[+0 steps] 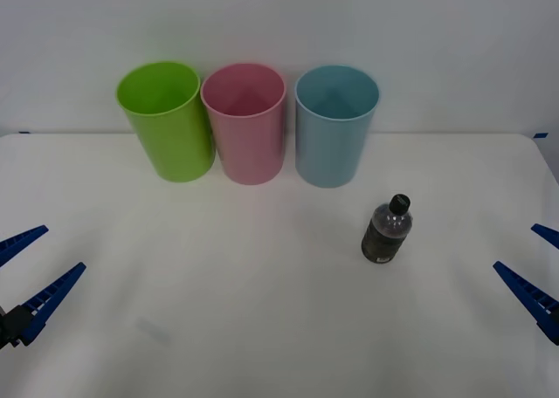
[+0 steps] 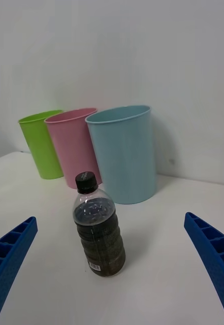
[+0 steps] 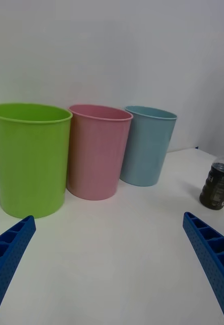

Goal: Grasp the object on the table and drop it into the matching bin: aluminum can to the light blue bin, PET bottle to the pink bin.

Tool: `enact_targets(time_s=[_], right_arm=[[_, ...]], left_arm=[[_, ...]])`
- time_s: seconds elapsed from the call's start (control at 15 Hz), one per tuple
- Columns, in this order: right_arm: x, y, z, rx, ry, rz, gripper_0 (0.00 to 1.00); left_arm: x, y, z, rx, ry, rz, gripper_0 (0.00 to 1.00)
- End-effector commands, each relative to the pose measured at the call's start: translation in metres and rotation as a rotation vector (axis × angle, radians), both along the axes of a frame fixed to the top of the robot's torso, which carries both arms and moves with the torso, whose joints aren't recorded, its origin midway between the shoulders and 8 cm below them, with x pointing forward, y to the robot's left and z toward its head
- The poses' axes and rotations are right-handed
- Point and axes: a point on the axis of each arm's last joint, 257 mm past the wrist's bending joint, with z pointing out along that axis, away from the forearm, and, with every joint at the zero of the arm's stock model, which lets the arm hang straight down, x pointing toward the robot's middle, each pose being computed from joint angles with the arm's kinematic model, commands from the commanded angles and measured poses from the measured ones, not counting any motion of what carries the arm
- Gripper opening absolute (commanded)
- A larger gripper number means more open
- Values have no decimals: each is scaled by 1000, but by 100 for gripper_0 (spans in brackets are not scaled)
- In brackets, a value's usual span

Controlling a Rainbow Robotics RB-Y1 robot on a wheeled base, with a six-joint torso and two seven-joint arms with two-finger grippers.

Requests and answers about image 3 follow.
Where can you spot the pale blue plastic waste bin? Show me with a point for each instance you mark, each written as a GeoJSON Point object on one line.
{"type": "Point", "coordinates": [147, 149]}

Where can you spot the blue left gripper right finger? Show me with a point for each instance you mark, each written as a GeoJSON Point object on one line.
{"type": "Point", "coordinates": [213, 259]}

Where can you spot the green plastic waste bin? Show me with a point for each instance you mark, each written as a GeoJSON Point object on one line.
{"type": "Point", "coordinates": [30, 162]}

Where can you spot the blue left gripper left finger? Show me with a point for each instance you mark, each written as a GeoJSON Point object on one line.
{"type": "Point", "coordinates": [10, 254]}

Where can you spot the pink plastic waste bin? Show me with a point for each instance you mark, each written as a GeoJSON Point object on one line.
{"type": "Point", "coordinates": [96, 157]}

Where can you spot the dark drink bottle black cap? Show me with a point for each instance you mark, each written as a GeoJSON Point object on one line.
{"type": "Point", "coordinates": [216, 188]}

